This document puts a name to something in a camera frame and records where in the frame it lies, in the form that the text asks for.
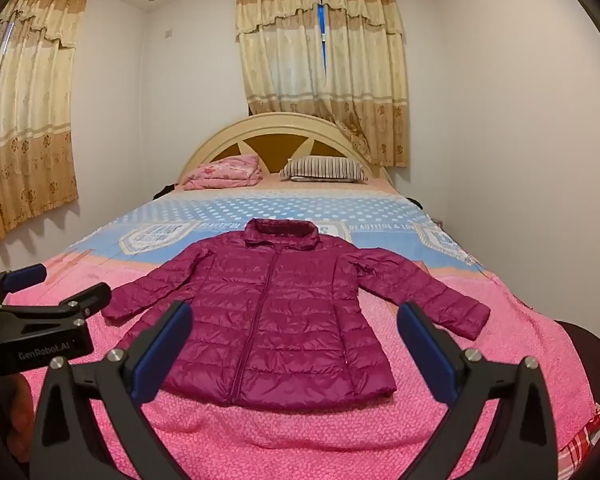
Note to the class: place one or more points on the striped pillow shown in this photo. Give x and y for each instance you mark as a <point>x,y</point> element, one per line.
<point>325,167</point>

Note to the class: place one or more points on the pink and blue printed blanket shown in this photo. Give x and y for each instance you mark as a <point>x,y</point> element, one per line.
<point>330,435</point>

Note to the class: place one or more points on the magenta puffer jacket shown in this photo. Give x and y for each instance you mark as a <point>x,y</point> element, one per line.
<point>280,320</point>

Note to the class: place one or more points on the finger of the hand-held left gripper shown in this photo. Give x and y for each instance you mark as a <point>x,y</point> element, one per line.
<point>75,305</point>
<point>25,277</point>

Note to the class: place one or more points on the cream arched bed headboard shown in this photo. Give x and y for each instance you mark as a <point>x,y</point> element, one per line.
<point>275,142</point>

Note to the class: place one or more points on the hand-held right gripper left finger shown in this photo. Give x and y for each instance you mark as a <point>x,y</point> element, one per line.
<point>162,355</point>

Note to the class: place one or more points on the beige floral curtain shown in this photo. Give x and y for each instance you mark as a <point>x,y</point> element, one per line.
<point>290,60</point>
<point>30,110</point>

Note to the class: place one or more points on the folded pink floral quilt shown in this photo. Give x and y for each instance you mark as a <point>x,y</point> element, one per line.
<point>225,172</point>

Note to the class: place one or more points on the person's left hand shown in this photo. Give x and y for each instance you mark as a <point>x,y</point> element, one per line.
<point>19,410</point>

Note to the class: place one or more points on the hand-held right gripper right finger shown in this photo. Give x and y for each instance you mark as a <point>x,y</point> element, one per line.
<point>422,355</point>

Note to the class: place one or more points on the red plaid cloth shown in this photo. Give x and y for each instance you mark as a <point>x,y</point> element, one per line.
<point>585,445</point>

